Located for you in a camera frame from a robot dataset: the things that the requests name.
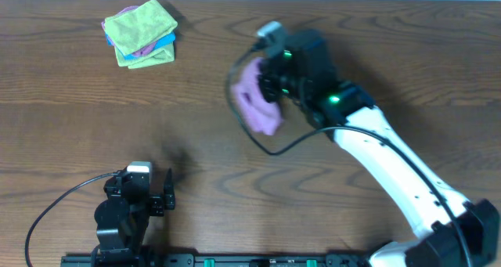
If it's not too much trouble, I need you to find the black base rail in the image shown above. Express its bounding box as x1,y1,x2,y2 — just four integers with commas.
60,254,368,267

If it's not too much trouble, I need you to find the blue folded cloth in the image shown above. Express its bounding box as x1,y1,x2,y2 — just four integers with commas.
121,32,175,60

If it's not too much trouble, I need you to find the green folded cloth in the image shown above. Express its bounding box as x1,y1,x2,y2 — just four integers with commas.
114,43,175,69
102,0,178,58

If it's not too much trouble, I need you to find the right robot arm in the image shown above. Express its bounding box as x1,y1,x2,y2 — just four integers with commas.
258,23,500,267

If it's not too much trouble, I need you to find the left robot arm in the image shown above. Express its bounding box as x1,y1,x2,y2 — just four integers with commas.
90,169,175,267

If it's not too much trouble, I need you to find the right black camera cable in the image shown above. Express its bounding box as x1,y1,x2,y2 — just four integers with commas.
225,43,474,267

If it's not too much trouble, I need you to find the black camera cable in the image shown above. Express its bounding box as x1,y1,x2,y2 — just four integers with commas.
225,43,474,267
24,171,121,267

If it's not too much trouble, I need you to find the purple folded cloth in stack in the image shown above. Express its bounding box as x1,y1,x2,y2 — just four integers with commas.
101,5,157,60

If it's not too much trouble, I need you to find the purple microfibre cloth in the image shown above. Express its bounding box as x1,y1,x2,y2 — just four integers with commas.
231,57,283,136

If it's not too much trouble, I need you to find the bottom green folded cloth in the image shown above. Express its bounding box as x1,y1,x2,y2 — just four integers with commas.
114,43,175,69

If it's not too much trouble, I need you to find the left black camera cable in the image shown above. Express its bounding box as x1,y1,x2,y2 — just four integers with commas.
24,171,121,267

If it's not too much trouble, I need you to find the top green folded cloth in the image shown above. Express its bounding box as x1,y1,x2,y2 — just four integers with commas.
102,0,178,58

